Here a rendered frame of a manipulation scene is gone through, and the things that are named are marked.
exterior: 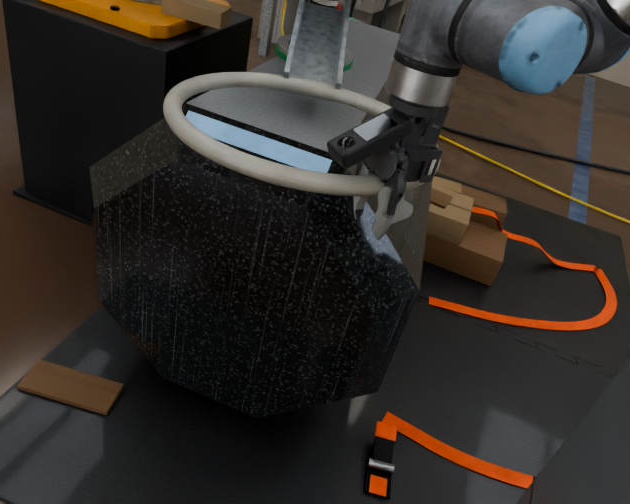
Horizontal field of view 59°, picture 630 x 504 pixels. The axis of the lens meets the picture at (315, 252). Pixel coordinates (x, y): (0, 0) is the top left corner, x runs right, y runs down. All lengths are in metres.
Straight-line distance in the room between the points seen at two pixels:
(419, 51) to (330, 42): 0.67
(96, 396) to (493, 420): 1.17
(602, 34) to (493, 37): 0.15
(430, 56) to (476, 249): 1.66
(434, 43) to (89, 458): 1.24
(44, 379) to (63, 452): 0.23
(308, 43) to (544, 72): 0.79
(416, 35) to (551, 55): 0.17
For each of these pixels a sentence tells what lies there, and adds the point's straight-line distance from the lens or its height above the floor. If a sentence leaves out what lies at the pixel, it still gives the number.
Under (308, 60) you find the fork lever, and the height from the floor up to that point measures 0.93.
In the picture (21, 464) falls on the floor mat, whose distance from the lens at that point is 1.58.
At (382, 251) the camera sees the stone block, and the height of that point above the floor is 0.68.
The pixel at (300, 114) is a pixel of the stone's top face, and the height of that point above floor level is 0.84.
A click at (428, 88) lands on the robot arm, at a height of 1.10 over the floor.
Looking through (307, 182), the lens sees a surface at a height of 0.94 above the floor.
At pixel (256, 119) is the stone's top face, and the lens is 1.20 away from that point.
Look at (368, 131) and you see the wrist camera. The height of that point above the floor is 1.02.
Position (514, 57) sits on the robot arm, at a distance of 0.67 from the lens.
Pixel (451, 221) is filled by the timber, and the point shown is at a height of 0.23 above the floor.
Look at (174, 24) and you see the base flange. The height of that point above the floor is 0.78.
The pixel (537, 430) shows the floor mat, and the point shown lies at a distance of 1.95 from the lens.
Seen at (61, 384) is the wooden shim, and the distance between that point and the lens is 1.69.
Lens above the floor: 1.33
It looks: 36 degrees down
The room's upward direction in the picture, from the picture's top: 14 degrees clockwise
